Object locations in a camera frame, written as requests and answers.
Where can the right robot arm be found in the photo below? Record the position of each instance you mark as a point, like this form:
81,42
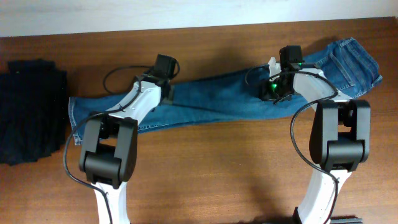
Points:
339,139

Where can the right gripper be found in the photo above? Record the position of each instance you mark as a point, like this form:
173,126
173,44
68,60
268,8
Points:
266,95

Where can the black folded garment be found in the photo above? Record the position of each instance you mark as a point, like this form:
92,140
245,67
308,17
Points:
34,105

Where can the blue denim jeans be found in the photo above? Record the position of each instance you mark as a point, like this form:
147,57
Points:
226,97

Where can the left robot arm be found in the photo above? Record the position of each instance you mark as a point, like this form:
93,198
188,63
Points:
109,151

